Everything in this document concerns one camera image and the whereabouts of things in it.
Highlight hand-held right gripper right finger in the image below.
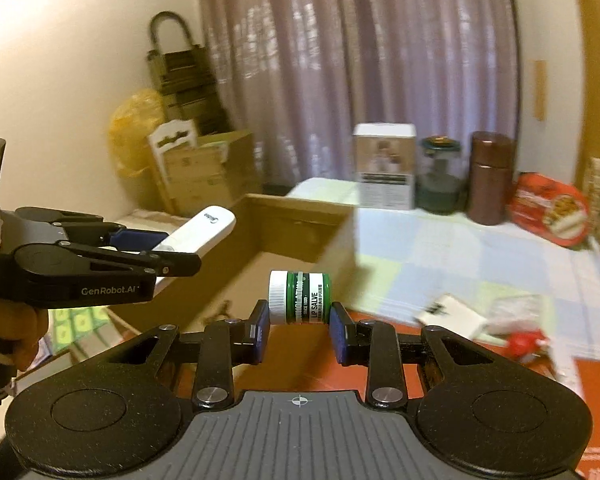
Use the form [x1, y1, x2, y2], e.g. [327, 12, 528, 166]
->
[329, 302, 498, 409]

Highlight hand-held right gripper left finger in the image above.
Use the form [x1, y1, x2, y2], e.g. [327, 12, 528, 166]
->
[82, 301, 272, 409]

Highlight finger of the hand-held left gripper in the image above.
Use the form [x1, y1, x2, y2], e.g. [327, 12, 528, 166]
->
[17, 206, 169, 252]
[55, 241, 202, 278]

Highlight white remote control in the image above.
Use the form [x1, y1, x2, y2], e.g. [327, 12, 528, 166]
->
[150, 205, 237, 297]

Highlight green lip salve jar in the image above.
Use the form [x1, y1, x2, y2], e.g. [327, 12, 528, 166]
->
[268, 269, 333, 325]

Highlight brown cardboard box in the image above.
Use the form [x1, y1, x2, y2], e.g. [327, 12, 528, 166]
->
[105, 193, 359, 361]

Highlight red round toy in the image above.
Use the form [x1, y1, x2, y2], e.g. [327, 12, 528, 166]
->
[504, 331, 552, 362]

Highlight person's left hand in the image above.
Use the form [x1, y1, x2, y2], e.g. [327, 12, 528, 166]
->
[0, 304, 49, 372]

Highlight pack of green tissue packets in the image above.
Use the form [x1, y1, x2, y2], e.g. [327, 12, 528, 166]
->
[46, 306, 117, 362]

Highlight brown printed cardboard carton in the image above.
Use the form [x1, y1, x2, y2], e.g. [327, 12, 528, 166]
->
[164, 130, 262, 216]

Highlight yellow plastic bag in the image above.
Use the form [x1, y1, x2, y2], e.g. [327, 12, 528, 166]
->
[108, 88, 167, 179]

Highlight small white flat box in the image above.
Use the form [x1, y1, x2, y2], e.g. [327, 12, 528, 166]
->
[413, 293, 489, 342]

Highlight pale checked tablecloth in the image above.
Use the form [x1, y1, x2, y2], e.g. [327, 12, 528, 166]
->
[284, 177, 600, 362]

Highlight folded metal hand cart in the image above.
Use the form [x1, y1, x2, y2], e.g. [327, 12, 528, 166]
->
[147, 12, 232, 137]

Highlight white product box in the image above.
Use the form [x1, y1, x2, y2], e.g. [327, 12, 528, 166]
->
[352, 122, 418, 211]

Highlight clear plastic container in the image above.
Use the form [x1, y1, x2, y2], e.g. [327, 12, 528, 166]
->
[486, 294, 552, 337]

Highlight dark green glass jar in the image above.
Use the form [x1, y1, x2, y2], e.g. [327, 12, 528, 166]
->
[415, 135, 469, 215]

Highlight brown metal canister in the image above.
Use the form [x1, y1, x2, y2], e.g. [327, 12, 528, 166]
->
[467, 131, 517, 226]

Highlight red oval food container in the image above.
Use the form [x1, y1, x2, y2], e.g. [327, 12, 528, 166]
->
[507, 172, 591, 249]

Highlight red printed mat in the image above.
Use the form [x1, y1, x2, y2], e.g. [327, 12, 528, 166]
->
[272, 305, 600, 466]

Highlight purple patterned curtain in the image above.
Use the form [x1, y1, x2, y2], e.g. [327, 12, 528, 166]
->
[196, 0, 520, 211]

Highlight wooden door handle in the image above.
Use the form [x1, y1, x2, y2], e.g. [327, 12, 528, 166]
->
[533, 59, 548, 121]

